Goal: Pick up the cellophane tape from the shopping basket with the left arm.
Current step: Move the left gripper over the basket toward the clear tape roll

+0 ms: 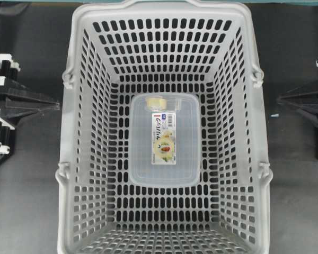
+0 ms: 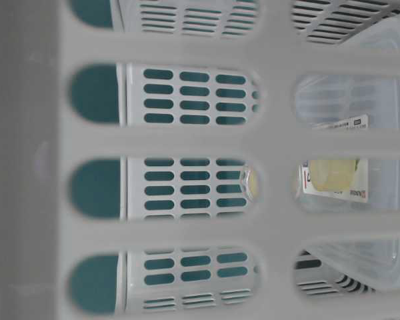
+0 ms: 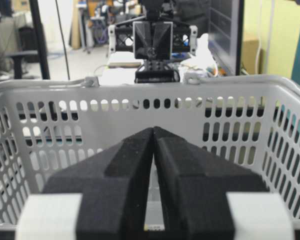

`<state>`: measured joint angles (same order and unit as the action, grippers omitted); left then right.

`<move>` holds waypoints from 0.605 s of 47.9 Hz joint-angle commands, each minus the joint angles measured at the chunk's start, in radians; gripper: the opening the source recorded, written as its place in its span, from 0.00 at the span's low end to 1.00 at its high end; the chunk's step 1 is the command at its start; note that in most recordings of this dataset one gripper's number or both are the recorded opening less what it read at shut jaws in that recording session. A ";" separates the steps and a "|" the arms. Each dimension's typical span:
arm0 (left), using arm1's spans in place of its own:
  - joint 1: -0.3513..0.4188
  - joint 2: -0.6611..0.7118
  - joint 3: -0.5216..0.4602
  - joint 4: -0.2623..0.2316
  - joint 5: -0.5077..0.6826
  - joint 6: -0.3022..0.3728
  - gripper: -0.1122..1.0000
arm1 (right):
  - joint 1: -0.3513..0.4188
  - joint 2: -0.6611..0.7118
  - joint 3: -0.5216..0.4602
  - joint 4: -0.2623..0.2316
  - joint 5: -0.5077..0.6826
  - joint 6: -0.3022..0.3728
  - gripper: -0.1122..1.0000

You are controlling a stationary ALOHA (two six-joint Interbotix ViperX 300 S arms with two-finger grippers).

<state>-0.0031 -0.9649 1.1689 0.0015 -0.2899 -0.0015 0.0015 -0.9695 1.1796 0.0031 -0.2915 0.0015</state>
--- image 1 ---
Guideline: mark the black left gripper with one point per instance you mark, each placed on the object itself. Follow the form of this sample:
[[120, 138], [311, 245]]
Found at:
[[12, 112]]

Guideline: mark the clear plastic food container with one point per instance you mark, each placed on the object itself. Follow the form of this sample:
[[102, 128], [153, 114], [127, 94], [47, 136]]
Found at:
[[165, 147]]

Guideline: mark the cellophane tape in clear dispenser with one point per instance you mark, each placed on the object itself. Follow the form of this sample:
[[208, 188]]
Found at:
[[157, 104]]

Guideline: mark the grey plastic shopping basket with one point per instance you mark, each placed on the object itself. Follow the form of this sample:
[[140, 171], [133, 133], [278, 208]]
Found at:
[[120, 50]]

